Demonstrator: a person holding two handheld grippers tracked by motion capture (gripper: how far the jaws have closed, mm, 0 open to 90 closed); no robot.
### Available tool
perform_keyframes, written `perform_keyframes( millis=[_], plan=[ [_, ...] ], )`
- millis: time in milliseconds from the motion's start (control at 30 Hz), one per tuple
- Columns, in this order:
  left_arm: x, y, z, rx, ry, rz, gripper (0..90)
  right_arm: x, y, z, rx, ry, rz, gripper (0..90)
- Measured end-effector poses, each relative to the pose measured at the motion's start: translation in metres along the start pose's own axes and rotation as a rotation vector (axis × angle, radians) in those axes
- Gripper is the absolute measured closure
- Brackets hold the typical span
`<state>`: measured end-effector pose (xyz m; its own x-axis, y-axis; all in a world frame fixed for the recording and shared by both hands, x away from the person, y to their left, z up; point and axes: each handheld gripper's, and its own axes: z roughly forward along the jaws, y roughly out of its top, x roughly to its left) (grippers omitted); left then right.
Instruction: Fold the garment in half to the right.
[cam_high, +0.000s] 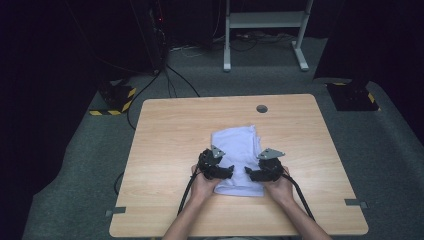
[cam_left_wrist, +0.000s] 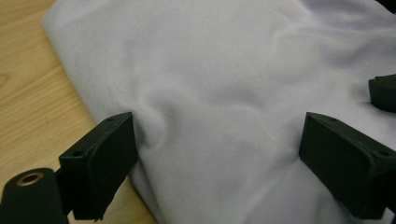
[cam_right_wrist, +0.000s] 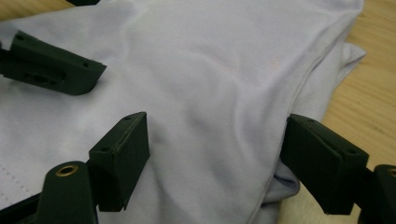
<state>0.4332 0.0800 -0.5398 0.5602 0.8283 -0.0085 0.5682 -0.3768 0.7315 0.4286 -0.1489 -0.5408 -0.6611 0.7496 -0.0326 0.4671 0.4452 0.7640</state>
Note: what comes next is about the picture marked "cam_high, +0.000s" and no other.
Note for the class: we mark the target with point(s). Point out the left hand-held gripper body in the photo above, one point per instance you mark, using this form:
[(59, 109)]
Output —
[(209, 161)]

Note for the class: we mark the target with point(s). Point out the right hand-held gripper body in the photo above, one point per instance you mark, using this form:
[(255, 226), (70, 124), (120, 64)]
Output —
[(270, 163)]

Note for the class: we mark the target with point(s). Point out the lavender printed t-shirt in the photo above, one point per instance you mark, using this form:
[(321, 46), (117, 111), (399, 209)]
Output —
[(238, 143)]

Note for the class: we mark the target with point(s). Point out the person's left hand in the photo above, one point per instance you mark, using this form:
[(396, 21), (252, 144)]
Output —
[(203, 188)]

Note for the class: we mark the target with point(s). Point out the person's right hand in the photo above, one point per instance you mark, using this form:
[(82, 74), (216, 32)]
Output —
[(281, 190)]

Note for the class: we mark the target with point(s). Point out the grey table grommet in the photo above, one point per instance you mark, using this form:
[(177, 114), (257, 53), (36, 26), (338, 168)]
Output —
[(262, 108)]

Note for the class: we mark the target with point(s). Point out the grey tape strip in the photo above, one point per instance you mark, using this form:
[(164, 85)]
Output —
[(356, 202), (116, 211)]

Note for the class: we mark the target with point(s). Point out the black base with yellow corners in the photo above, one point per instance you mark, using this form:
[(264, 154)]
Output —
[(351, 96)]

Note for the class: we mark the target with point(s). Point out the black base with yellow stripes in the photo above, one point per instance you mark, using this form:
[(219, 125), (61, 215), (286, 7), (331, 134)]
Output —
[(115, 98)]

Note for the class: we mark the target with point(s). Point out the black computer tower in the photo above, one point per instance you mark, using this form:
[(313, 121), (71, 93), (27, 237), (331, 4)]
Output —
[(155, 33)]

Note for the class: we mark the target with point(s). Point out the white metal stand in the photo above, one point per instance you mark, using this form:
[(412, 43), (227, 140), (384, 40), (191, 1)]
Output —
[(266, 20)]

